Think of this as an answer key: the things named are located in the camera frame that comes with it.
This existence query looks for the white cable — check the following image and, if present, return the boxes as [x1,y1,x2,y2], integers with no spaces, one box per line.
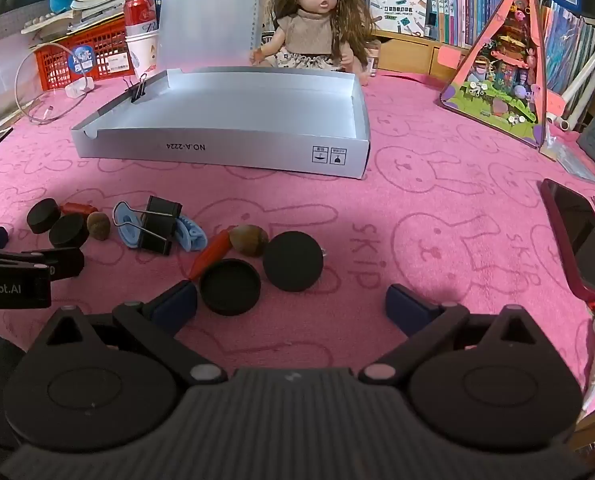
[14,42,95,126]

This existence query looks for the white plastic pipes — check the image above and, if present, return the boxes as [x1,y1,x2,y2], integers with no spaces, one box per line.
[560,10,595,131]

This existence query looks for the triangular toy house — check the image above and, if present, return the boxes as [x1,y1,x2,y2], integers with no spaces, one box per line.
[437,0,551,150]

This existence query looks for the red plastic basket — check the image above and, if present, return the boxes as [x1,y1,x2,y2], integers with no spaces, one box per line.
[31,15,135,92]

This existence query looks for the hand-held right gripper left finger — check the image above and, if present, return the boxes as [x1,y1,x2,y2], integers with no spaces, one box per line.
[24,280,228,386]

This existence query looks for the phone in red case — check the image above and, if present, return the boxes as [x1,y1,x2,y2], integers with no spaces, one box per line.
[540,178,595,309]

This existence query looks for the small binder clip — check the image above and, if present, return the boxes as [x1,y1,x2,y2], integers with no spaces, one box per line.
[124,74,150,103]

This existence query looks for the row of shelved books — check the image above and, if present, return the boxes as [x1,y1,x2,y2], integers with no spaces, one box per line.
[267,0,595,96]

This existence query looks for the pink rabbit print blanket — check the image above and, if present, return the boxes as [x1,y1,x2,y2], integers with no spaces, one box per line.
[0,67,595,480]

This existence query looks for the red soda can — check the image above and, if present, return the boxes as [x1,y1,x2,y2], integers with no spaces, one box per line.
[124,0,158,36]

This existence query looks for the small clear plastic bag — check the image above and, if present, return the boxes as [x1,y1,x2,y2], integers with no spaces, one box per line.
[540,135,595,183]

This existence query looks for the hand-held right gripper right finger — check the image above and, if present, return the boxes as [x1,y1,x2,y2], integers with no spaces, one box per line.
[358,284,573,385]

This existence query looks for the white cardboard box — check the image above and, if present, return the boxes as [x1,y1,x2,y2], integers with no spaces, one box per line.
[71,66,371,181]

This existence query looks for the red capsule toy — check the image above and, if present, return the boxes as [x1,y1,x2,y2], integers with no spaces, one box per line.
[60,202,99,217]
[187,230,232,281]

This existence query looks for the black binder clip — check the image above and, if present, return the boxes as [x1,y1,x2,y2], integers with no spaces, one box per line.
[122,196,183,257]

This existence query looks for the small black puck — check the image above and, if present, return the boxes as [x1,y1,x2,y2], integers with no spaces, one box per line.
[26,198,61,235]
[48,213,90,249]

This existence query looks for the white paper cup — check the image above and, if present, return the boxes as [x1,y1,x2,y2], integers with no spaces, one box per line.
[126,30,159,77]

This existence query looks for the brown nut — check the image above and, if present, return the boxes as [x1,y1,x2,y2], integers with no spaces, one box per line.
[228,225,269,257]
[86,211,111,241]

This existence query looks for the colourful printed box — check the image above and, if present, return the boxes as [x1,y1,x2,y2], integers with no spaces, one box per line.
[369,0,428,38]

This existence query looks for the wooden drawer unit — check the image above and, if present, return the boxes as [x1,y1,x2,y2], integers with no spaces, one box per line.
[372,30,473,78]

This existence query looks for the long-haired doll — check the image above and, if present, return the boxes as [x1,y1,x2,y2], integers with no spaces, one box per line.
[248,0,381,87]

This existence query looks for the translucent plastic sheet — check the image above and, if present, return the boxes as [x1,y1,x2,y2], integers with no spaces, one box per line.
[154,0,268,73]

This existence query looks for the black round lid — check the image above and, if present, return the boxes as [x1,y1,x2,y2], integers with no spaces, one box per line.
[200,258,262,317]
[263,231,325,292]

